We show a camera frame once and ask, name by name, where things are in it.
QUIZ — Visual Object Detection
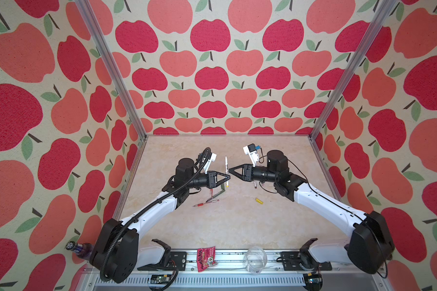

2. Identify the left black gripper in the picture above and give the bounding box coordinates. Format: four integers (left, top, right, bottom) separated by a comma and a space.
185, 170, 229, 191

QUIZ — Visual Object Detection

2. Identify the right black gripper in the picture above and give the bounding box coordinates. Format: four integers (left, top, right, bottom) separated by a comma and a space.
227, 162, 279, 186

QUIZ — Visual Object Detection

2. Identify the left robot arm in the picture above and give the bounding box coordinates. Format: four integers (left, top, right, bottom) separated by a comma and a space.
89, 158, 231, 283

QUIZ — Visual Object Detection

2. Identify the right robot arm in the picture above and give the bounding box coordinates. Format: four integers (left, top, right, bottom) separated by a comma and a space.
228, 150, 395, 274

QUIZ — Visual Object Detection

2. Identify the green marker pen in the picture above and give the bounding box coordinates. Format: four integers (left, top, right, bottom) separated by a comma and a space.
206, 192, 223, 202

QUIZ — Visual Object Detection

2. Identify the red gel pen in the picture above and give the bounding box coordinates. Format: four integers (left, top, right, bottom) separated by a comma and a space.
193, 200, 220, 207

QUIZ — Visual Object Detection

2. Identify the pink snack packet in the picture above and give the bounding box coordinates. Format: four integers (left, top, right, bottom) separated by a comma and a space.
196, 246, 218, 272

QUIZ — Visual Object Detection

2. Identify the clear plastic cup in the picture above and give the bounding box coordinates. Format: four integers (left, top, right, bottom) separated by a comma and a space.
245, 246, 268, 275

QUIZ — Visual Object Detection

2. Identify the purple bottle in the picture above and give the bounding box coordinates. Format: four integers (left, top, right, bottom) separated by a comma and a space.
65, 241, 93, 259

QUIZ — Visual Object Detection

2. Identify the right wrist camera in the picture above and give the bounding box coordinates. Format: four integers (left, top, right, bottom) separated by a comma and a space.
243, 144, 261, 167

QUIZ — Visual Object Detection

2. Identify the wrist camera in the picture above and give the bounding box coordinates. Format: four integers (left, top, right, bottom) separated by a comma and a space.
243, 144, 261, 167
203, 153, 217, 174

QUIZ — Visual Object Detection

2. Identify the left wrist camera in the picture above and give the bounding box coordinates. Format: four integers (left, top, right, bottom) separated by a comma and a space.
203, 153, 217, 174

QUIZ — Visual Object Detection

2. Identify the aluminium front rail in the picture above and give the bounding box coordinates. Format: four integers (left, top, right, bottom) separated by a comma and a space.
72, 249, 392, 291

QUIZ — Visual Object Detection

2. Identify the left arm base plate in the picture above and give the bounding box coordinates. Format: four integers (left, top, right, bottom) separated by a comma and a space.
136, 239, 187, 271

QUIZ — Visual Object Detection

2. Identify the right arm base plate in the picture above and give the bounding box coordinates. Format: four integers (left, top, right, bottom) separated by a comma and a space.
276, 238, 333, 271

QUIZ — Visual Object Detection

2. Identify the left black corrugated cable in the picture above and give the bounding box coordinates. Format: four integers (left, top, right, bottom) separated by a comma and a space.
100, 147, 212, 281

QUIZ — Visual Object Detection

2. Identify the right thin black cable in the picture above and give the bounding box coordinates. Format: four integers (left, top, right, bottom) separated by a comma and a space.
258, 158, 389, 280

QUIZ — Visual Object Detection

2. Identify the right aluminium corner post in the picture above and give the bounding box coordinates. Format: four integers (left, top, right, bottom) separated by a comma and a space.
309, 0, 398, 142

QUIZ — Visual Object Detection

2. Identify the aluminium corner post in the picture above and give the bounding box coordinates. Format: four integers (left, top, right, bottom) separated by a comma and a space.
75, 0, 148, 142
309, 0, 398, 142

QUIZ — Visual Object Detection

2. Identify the left aluminium corner post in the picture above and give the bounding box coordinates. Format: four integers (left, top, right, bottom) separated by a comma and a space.
75, 0, 148, 142

